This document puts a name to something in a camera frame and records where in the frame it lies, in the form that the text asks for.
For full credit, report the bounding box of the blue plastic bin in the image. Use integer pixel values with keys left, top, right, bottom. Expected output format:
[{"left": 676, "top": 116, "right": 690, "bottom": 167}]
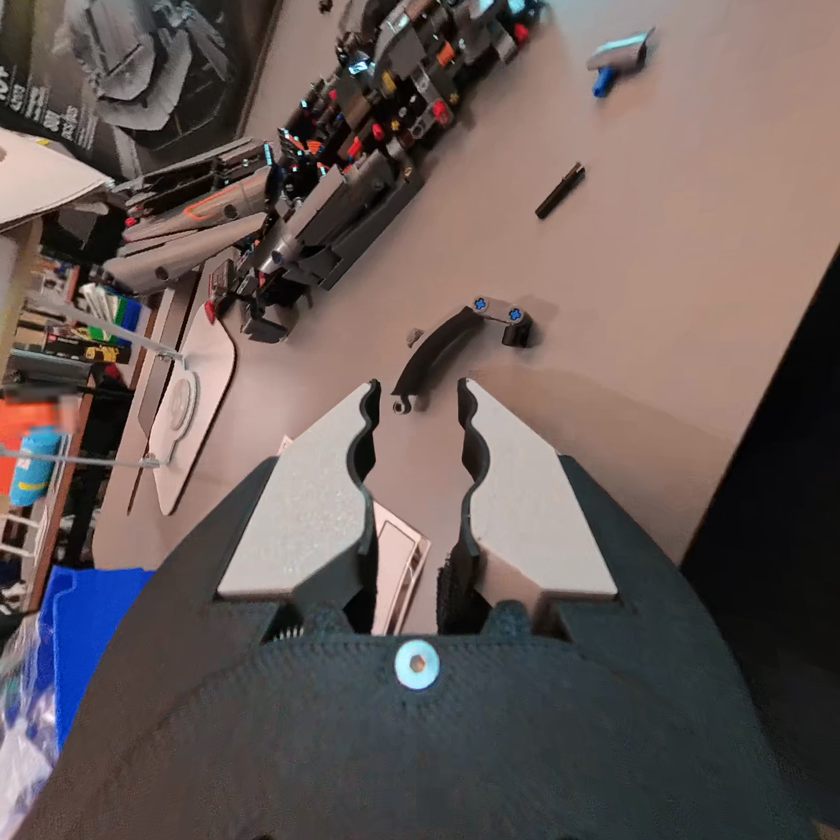
[{"left": 38, "top": 564, "right": 156, "bottom": 750}]

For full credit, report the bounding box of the white round disc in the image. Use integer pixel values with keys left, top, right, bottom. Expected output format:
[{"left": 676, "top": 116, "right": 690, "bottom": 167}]
[{"left": 164, "top": 371, "right": 198, "bottom": 434}]

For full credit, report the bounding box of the grey lego piece blue pin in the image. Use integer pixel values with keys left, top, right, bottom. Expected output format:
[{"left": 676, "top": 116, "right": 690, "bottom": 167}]
[{"left": 586, "top": 28, "right": 657, "bottom": 99}]

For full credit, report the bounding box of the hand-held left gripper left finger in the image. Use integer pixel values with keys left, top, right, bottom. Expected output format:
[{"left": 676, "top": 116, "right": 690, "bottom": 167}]
[{"left": 217, "top": 379, "right": 382, "bottom": 601}]

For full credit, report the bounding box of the black lego axle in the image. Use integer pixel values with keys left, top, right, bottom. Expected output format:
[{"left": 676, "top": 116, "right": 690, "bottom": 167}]
[{"left": 535, "top": 163, "right": 587, "bottom": 220}]

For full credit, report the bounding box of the orange plastic container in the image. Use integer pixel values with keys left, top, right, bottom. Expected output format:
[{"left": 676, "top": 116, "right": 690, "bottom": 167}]
[{"left": 0, "top": 399, "right": 81, "bottom": 500}]

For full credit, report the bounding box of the lego instruction booklet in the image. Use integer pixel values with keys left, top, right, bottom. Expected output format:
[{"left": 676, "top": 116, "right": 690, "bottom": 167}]
[{"left": 279, "top": 433, "right": 432, "bottom": 635}]

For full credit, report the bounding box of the light blue cylinder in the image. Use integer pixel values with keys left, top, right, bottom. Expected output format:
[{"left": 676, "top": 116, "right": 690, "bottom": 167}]
[{"left": 12, "top": 425, "right": 68, "bottom": 508}]

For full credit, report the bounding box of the dark grey lego car model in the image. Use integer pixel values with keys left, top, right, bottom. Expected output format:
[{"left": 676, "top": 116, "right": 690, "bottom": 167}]
[{"left": 104, "top": 0, "right": 547, "bottom": 343}]

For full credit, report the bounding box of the beige rounded board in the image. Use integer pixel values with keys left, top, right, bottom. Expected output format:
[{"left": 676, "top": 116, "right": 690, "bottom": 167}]
[{"left": 128, "top": 314, "right": 237, "bottom": 517}]

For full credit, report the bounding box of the cardboard box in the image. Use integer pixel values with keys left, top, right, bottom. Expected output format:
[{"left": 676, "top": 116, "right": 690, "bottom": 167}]
[{"left": 0, "top": 217, "right": 44, "bottom": 368}]

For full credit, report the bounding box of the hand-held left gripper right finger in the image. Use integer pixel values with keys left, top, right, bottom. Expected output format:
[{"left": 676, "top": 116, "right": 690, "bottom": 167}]
[{"left": 436, "top": 377, "right": 621, "bottom": 635}]

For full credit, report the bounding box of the black curved lego piece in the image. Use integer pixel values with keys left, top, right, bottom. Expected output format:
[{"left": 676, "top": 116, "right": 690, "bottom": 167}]
[{"left": 392, "top": 297, "right": 534, "bottom": 416}]

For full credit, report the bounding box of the black lego set box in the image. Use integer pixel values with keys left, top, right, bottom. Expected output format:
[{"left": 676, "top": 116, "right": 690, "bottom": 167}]
[{"left": 0, "top": 0, "right": 284, "bottom": 186}]

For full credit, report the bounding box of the white paper sheet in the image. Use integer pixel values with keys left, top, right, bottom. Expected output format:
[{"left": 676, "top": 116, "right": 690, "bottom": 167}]
[{"left": 0, "top": 128, "right": 116, "bottom": 235}]

